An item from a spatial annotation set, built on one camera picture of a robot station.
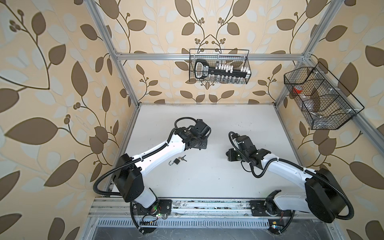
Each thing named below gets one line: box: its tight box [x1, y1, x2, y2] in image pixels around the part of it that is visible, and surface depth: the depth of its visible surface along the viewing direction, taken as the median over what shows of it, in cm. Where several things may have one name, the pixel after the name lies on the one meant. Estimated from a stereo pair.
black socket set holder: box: [194, 59, 252, 79], surface depth 85 cm
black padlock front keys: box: [168, 154, 187, 166], surface depth 93 cm
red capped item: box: [292, 85, 303, 94], surface depth 88 cm
